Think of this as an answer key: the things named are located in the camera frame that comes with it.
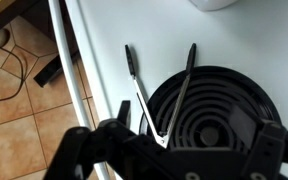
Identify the white bin with green lid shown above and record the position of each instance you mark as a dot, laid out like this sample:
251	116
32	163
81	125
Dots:
214	4

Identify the metal tongs with black tips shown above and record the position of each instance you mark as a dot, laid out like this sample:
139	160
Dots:
180	96

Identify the white electric stove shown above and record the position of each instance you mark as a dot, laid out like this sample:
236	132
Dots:
157	30

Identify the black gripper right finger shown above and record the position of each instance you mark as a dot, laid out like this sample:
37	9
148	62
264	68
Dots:
270	146

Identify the black stand foot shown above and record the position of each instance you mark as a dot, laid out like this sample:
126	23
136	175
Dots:
50	71

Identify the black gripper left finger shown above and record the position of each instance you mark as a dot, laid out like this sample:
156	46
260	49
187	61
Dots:
84	150

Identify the large black coil burner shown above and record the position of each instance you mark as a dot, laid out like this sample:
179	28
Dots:
214	100

